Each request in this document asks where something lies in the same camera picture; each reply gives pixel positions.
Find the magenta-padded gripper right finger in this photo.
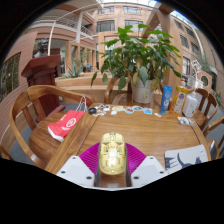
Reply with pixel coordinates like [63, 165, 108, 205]
[125, 142, 168, 188]

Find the dark red wooden lectern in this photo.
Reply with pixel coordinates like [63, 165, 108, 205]
[21, 54, 67, 123]

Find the white packet pile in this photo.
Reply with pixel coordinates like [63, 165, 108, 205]
[92, 104, 111, 118]

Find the long wooden planter with plants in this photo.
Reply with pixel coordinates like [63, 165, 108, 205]
[54, 63, 114, 92]

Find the white abstract sculpture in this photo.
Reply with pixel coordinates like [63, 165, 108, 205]
[191, 59, 203, 79]

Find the yellow computer mouse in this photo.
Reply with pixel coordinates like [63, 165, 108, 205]
[98, 132, 127, 176]

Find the white pump bottle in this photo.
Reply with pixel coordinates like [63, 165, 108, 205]
[182, 89, 199, 119]

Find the yellow liquid soap bottle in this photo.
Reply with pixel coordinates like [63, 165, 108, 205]
[169, 78, 189, 118]

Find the white cat-print mouse pad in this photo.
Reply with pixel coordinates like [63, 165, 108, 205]
[164, 143, 209, 174]

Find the crumpled white wrapper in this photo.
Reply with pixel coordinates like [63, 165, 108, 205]
[177, 115, 192, 126]

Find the blue squeeze tube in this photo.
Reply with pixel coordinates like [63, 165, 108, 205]
[159, 84, 174, 116]

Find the green plant in white pot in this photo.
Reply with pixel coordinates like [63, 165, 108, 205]
[90, 23, 183, 104]

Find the dark bust statue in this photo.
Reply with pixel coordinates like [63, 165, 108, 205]
[33, 38, 49, 58]

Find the red paper bag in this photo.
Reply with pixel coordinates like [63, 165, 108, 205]
[47, 96, 88, 143]

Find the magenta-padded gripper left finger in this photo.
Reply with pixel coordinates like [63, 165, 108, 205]
[55, 142, 102, 188]

